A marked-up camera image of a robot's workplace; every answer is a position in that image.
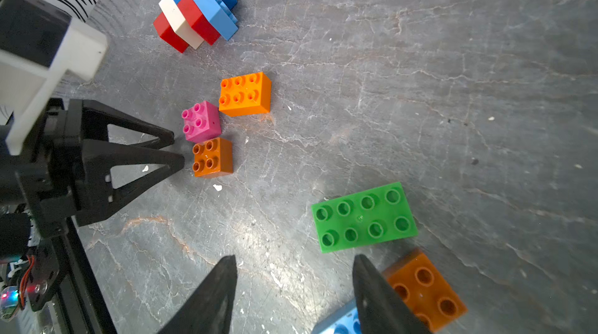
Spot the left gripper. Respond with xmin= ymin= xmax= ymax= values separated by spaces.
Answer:
xmin=1 ymin=98 xmax=185 ymax=238

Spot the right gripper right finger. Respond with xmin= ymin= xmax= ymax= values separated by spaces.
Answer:
xmin=353 ymin=255 xmax=431 ymax=334

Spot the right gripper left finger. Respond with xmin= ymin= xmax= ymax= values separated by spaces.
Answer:
xmin=159 ymin=255 xmax=238 ymax=334

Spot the green brick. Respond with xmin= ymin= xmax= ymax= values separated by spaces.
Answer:
xmin=311 ymin=182 xmax=418 ymax=254

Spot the pink square brick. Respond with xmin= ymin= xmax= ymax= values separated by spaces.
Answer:
xmin=182 ymin=101 xmax=222 ymax=143

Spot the orange rectangular brick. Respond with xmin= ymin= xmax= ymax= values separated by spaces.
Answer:
xmin=218 ymin=72 xmax=272 ymax=117

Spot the white rectangular brick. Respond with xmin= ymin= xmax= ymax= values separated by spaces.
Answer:
xmin=159 ymin=0 xmax=204 ymax=50

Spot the red rectangular brick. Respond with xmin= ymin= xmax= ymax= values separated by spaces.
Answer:
xmin=178 ymin=0 xmax=221 ymax=46

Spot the light blue vertical brick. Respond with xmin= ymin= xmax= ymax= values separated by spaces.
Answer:
xmin=311 ymin=299 xmax=362 ymax=334

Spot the small brown brick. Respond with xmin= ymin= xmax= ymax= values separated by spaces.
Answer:
xmin=382 ymin=248 xmax=468 ymax=333

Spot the brown square brick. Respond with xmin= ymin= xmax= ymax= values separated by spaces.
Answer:
xmin=192 ymin=137 xmax=234 ymax=178

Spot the small red square brick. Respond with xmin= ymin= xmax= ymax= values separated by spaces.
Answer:
xmin=154 ymin=13 xmax=188 ymax=53

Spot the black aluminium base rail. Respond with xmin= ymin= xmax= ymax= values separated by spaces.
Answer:
xmin=25 ymin=219 xmax=117 ymax=333

